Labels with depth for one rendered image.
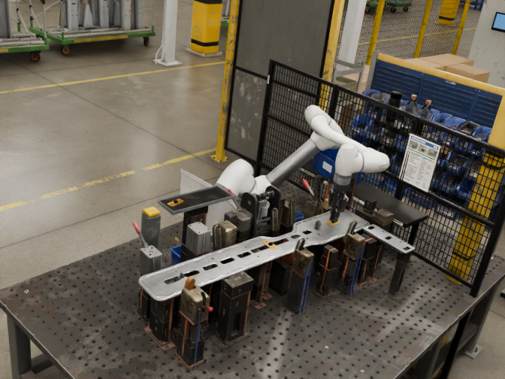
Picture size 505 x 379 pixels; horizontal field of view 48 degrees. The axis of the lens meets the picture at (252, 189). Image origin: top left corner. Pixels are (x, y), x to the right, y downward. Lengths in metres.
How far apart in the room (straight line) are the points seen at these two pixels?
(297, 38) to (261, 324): 3.09
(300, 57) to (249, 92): 0.76
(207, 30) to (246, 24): 4.85
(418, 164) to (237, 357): 1.55
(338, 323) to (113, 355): 1.10
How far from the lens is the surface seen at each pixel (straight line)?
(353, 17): 7.31
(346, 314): 3.02
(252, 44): 5.66
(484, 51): 9.63
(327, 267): 2.98
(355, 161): 2.98
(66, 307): 2.90
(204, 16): 10.49
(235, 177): 3.49
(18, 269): 4.43
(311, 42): 5.19
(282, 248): 2.86
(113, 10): 10.82
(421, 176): 3.43
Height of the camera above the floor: 2.49
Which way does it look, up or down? 26 degrees down
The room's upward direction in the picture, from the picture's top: 8 degrees clockwise
